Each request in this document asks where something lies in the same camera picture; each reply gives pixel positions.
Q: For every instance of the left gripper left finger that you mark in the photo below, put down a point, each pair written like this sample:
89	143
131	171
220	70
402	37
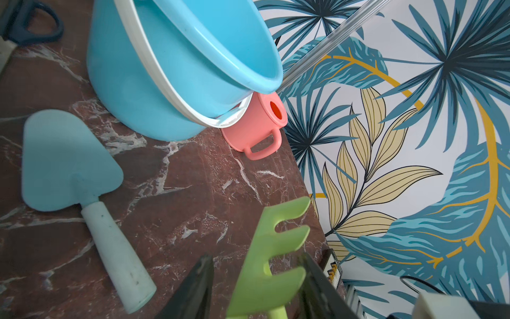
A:
193	297

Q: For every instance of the right aluminium corner post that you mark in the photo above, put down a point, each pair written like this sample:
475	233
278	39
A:
312	53

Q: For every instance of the blue handled scissors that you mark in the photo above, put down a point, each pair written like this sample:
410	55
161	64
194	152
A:
15	19

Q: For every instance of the green toy rake wooden handle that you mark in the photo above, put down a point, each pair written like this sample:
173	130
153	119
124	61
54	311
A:
257	290

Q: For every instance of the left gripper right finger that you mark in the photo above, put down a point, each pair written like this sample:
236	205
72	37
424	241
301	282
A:
317	297

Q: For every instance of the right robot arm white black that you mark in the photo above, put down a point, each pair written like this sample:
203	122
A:
438	305

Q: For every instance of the pink toy watering can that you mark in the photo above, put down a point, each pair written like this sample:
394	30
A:
265	116

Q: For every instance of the teal toy trowel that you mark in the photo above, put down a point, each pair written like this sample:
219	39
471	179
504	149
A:
64	164

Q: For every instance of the light blue plastic bucket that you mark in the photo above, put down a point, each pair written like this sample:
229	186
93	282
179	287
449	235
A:
170	69

